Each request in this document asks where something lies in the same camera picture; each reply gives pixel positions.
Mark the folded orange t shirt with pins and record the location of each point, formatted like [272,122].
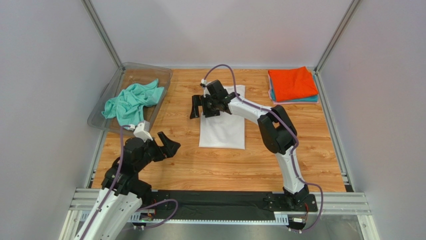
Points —
[292,85]

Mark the mint green t shirt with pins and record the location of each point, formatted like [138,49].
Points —
[128,106]

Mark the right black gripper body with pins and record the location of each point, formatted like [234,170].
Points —
[204,104]

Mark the white t shirt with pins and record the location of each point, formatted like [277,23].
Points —
[226,131]

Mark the aluminium corner post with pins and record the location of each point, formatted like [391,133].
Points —
[351,10]
[92,13]

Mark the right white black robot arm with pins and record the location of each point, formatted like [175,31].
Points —
[277,131]

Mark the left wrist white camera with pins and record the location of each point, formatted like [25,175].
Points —
[141,130]

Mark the aluminium frame rail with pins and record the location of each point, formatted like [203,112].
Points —
[335,203]

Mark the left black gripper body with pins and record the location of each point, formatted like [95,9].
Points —
[151,151]

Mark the clear plastic bin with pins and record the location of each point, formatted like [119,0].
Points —
[127,74]

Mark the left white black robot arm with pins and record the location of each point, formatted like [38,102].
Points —
[122,193]

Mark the folded teal t shirt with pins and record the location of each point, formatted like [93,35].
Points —
[309,98]

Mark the left aluminium corner post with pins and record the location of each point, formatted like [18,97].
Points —
[92,13]

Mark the right aluminium corner post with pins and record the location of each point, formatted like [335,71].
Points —
[351,10]

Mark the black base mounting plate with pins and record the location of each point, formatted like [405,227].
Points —
[227,205]

